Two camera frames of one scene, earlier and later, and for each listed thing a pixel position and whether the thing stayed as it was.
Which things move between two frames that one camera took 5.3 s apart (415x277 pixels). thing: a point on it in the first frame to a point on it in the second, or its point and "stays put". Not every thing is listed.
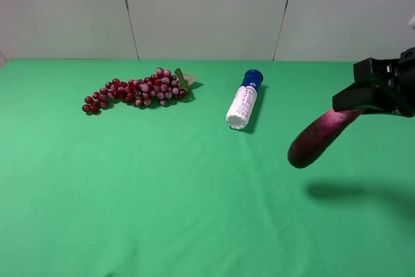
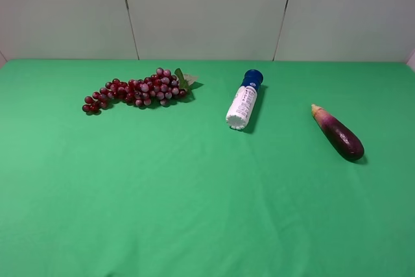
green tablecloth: x=172 y=191 stays put
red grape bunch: x=163 y=87 stays put
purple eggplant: x=316 y=138 to x=342 y=138
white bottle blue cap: x=239 y=110 stays put
